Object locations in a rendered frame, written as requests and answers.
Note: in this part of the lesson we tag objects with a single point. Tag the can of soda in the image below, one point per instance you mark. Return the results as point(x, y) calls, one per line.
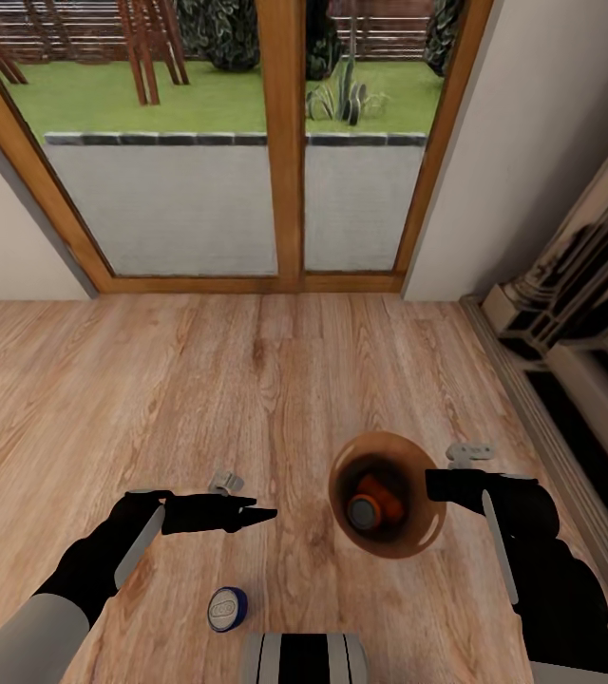
point(364, 512)
point(227, 609)
point(394, 507)

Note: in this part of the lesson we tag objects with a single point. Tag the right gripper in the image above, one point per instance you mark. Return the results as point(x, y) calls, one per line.
point(448, 485)

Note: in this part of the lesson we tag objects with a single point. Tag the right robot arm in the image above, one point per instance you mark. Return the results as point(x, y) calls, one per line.
point(563, 607)

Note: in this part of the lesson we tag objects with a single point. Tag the trash can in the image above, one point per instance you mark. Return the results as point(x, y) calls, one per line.
point(400, 465)

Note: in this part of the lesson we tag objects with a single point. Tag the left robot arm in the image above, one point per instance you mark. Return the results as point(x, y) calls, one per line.
point(40, 640)

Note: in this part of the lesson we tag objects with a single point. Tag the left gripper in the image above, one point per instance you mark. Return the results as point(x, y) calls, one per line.
point(213, 511)

